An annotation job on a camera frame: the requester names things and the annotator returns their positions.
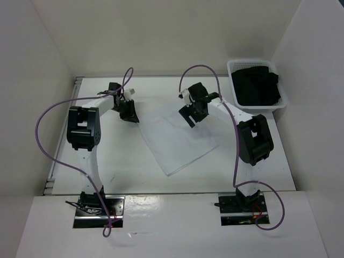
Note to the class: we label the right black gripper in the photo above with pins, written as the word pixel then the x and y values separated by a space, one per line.
pixel 185 112

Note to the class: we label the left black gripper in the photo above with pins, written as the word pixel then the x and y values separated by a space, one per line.
pixel 131 115

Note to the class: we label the white skirt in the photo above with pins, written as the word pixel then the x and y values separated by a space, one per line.
pixel 173 143

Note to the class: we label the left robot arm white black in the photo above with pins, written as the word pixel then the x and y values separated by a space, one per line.
pixel 84 135

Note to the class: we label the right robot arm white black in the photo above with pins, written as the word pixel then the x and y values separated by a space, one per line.
pixel 253 141

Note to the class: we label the black skirt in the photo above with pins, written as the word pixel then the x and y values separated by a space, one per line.
pixel 256 86

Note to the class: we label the white plastic laundry basket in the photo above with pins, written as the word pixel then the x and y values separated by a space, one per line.
pixel 238 64

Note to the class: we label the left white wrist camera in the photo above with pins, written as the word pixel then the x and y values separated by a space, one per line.
pixel 127 94

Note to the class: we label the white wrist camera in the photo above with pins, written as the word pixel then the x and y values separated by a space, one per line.
pixel 127 94
pixel 185 97

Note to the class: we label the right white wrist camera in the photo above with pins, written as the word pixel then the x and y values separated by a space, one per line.
pixel 185 97

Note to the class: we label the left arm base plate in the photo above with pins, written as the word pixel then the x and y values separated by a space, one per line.
pixel 95 217

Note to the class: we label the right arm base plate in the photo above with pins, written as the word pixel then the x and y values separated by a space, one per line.
pixel 232 214

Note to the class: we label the aluminium table edge rail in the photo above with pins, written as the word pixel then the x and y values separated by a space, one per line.
pixel 51 179

